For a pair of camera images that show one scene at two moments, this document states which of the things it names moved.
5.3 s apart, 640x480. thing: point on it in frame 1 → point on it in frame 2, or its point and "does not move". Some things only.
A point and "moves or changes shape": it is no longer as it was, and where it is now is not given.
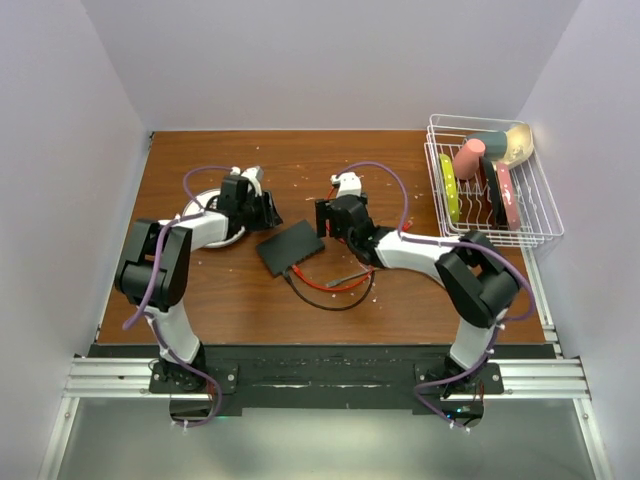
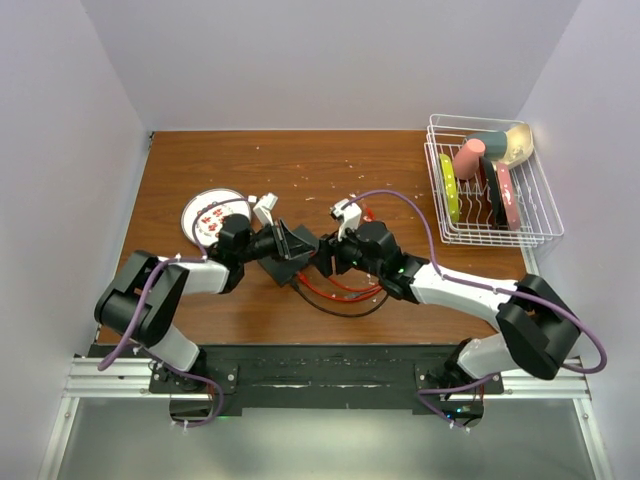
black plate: x=494 y=190 does not move
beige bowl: x=519 y=144 does not move
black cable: x=329 y=308 moves or changes shape
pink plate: x=509 y=196 does not move
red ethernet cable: x=298 y=274 → x=326 y=295
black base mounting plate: x=326 y=376 does not move
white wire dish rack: x=488 y=177 does not move
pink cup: x=466 y=162 does not move
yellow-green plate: x=449 y=187 does not move
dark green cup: x=495 y=143 does not move
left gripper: x=268 y=217 → x=289 y=245
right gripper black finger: x=325 y=210 → x=323 y=258
